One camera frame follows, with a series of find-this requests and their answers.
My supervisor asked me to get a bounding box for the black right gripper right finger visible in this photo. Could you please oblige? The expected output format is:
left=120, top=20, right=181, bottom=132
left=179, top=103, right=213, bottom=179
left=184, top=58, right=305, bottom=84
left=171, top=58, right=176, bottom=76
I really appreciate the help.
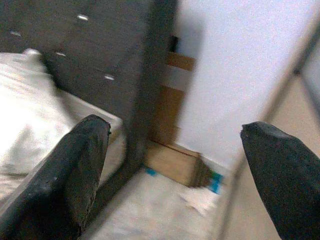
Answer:
left=239, top=121, right=320, bottom=240

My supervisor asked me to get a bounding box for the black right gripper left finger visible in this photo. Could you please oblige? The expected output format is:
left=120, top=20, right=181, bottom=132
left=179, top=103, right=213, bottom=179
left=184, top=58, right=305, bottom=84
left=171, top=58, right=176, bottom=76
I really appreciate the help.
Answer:
left=0, top=114, right=112, bottom=240

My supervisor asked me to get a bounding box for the white quilted mattress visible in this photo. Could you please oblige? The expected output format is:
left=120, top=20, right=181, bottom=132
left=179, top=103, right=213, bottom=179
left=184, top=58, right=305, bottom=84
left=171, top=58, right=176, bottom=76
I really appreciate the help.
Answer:
left=0, top=89, right=126, bottom=203

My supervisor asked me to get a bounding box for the white paper scrap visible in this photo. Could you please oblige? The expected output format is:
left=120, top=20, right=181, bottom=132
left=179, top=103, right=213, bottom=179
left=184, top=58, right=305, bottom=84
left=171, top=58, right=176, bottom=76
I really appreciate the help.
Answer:
left=178, top=191, right=218, bottom=217

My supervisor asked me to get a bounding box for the white pillow with tree print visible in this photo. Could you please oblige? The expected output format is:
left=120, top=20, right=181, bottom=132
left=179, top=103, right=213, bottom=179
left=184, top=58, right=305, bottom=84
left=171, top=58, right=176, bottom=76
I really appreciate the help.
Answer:
left=0, top=48, right=76, bottom=176

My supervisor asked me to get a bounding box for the blue tape scrap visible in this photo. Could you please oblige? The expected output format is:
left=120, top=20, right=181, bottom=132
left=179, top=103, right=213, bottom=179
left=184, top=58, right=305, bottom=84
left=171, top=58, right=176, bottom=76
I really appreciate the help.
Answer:
left=144, top=167, right=159, bottom=178

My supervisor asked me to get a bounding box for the brown cardboard box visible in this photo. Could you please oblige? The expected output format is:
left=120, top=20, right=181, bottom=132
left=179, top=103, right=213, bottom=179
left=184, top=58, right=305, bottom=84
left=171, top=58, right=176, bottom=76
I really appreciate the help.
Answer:
left=146, top=141, right=208, bottom=188

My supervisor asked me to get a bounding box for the brown cardboard sheet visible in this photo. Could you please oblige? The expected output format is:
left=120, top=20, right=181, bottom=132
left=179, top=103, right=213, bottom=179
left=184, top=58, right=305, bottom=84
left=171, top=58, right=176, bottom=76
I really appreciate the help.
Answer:
left=149, top=51, right=196, bottom=148

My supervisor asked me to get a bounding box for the dark tufted headboard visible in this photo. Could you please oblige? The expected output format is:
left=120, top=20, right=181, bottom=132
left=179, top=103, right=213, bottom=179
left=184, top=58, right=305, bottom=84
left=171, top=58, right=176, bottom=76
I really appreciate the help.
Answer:
left=0, top=0, right=182, bottom=171

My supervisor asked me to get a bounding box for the grey metal pole frame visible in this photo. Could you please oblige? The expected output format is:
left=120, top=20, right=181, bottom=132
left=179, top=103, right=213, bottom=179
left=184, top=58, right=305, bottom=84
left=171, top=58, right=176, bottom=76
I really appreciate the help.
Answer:
left=218, top=0, right=320, bottom=240

